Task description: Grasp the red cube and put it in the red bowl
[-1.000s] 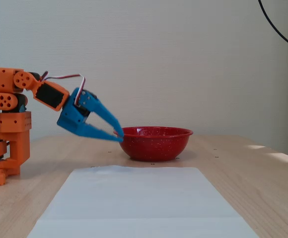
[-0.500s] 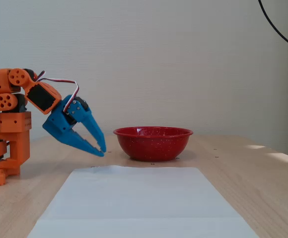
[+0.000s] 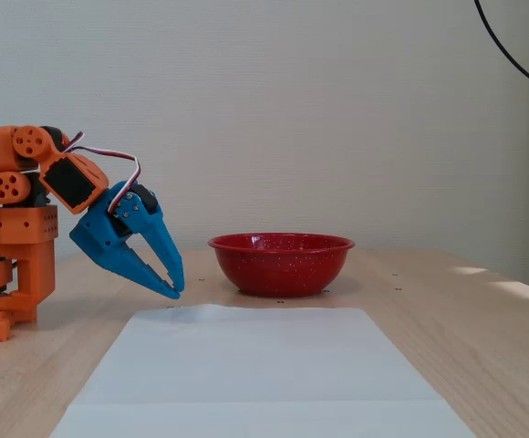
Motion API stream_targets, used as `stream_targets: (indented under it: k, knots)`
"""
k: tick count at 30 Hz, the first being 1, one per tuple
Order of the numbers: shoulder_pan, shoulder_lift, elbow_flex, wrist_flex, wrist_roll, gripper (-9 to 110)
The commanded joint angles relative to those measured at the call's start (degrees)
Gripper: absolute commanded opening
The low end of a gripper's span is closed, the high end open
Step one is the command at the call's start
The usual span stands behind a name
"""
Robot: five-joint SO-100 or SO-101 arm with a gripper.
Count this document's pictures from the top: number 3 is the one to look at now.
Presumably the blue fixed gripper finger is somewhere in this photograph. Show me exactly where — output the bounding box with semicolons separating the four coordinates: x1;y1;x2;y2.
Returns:
107;239;182;300

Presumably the red white black servo cable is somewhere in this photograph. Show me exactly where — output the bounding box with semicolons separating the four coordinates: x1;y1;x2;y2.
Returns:
61;130;144;213

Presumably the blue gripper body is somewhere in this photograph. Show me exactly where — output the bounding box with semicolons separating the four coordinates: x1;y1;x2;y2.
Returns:
68;180;161;270

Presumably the white paper sheet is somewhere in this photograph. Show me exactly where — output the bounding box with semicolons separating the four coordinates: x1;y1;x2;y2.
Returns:
47;304;478;438

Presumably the red speckled bowl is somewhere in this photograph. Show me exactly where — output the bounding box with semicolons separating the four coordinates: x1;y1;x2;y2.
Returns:
207;232;356;298

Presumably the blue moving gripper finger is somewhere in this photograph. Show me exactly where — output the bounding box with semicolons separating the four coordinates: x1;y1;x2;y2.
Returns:
117;192;185;293

